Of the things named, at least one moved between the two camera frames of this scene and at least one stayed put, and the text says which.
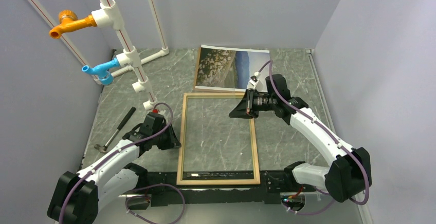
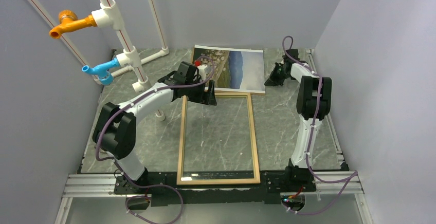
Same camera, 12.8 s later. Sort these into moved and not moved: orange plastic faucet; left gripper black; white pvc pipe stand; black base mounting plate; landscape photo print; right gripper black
Moved: right gripper black; left gripper black
Not moved: white pvc pipe stand; orange plastic faucet; landscape photo print; black base mounting plate
